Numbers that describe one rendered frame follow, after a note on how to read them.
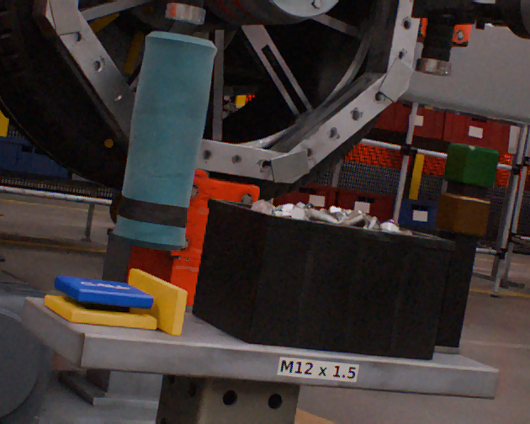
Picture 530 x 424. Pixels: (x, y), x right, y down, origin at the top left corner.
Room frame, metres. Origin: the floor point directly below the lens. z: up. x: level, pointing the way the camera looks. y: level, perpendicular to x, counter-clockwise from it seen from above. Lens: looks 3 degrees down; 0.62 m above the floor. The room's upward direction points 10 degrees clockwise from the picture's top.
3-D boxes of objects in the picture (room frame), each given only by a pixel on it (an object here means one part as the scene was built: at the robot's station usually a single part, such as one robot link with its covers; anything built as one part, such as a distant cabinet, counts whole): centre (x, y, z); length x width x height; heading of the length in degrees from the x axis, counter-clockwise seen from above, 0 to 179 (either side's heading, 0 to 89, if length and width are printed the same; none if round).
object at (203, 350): (1.20, -0.03, 0.44); 0.43 x 0.17 x 0.03; 117
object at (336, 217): (1.22, -0.07, 0.51); 0.20 x 0.14 x 0.13; 115
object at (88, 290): (1.13, 0.12, 0.47); 0.07 x 0.07 x 0.02; 27
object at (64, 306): (1.13, 0.12, 0.46); 0.08 x 0.08 x 0.01; 27
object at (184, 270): (1.77, 0.09, 0.48); 0.16 x 0.12 x 0.17; 27
